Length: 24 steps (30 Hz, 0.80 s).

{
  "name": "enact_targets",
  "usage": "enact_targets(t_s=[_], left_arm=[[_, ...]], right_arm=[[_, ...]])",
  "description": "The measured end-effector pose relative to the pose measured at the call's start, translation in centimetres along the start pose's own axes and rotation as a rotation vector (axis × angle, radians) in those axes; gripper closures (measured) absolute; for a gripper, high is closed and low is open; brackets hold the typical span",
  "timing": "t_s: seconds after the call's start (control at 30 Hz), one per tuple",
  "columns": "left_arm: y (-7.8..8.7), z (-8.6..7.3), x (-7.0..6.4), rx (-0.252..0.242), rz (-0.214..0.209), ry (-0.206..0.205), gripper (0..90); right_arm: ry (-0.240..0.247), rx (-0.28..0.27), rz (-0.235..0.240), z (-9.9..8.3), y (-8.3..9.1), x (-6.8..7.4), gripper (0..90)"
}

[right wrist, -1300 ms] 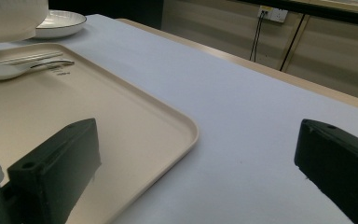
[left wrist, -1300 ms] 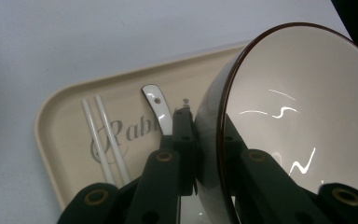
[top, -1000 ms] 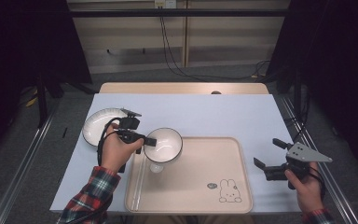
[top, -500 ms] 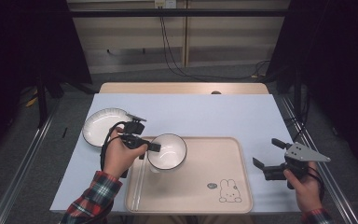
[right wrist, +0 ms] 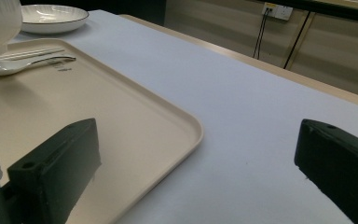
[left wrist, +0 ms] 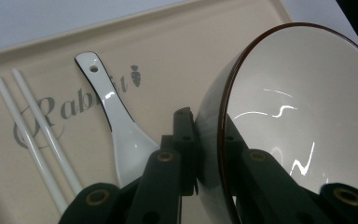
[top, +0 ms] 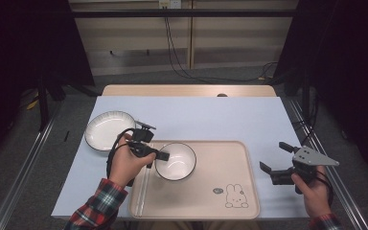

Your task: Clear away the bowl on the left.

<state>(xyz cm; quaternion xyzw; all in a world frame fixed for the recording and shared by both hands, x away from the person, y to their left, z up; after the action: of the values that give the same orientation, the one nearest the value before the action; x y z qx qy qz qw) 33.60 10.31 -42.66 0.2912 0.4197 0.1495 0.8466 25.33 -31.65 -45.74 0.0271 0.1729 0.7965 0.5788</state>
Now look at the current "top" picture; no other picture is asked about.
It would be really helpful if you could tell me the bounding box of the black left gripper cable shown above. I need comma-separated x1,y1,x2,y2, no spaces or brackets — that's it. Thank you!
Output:
106,127,137,180

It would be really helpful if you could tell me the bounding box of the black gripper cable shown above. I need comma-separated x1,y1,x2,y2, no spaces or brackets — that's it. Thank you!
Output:
315,172,334,206
106,127,137,180

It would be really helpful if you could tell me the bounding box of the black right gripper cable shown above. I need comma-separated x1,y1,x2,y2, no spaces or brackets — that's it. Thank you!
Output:
315,172,334,206

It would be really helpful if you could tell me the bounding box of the white ceramic bowl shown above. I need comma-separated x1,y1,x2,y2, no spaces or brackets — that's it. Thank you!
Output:
153,142,197,182

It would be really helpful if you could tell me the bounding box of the black power cable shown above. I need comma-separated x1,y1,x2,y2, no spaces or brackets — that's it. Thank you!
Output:
163,7,279,83
166,7,212,82

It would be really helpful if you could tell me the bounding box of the pale blue table mat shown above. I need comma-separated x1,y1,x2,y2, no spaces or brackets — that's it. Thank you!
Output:
51,95,310,219

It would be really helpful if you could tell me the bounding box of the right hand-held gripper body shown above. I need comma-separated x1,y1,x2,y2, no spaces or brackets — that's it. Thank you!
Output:
269,146,340,195

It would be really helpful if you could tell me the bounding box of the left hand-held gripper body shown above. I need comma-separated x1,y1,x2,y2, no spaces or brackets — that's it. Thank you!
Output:
128,120,157,159

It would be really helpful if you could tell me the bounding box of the person's left hand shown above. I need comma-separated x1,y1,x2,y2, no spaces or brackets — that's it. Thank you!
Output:
108,133,157,188

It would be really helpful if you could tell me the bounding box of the white ceramic plate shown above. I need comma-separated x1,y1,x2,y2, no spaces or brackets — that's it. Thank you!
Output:
83,110,137,152

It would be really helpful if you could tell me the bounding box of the black curtain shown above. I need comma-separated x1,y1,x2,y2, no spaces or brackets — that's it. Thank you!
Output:
0,0,95,97
272,0,368,173

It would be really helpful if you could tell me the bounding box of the beige plastic tray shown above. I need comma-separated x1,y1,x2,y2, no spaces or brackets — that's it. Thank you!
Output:
127,139,262,220

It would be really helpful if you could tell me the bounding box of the person's right hand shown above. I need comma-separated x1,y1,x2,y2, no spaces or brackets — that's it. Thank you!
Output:
290,166,330,219

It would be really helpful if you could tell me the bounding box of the black horizontal frame bar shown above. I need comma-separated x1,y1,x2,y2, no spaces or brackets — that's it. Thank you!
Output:
71,9,298,18

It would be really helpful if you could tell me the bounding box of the white wall power outlet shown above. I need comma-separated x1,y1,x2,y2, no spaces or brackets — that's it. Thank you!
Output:
158,0,182,9

